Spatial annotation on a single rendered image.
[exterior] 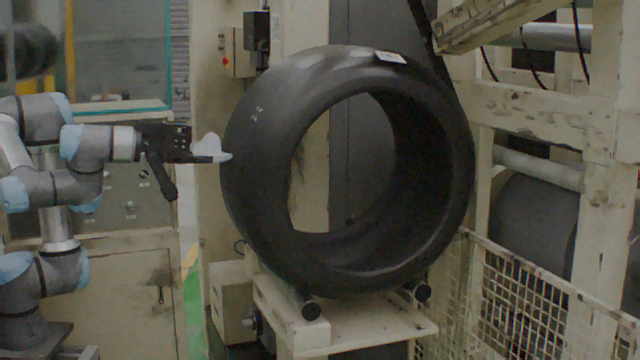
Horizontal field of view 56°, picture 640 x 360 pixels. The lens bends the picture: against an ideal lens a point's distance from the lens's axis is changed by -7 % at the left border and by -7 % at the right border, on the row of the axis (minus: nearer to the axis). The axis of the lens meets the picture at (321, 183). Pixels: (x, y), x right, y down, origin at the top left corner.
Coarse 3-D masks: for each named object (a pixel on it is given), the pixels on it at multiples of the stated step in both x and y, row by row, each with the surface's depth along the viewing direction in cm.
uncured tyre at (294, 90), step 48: (336, 48) 139; (288, 96) 130; (336, 96) 130; (384, 96) 165; (432, 96) 139; (240, 144) 133; (288, 144) 129; (432, 144) 167; (240, 192) 133; (384, 192) 174; (432, 192) 167; (288, 240) 134; (336, 240) 169; (384, 240) 171; (432, 240) 146; (336, 288) 141; (384, 288) 146
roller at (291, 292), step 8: (264, 264) 169; (272, 272) 162; (280, 280) 156; (288, 288) 151; (288, 296) 150; (296, 296) 146; (304, 296) 144; (296, 304) 144; (304, 304) 141; (312, 304) 141; (304, 312) 140; (312, 312) 141; (320, 312) 142; (312, 320) 142
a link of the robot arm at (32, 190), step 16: (0, 112) 145; (16, 112) 150; (0, 128) 140; (16, 128) 148; (0, 144) 135; (16, 144) 135; (0, 160) 131; (16, 160) 128; (16, 176) 123; (32, 176) 124; (48, 176) 125; (0, 192) 122; (16, 192) 120; (32, 192) 122; (48, 192) 124; (16, 208) 121; (32, 208) 124
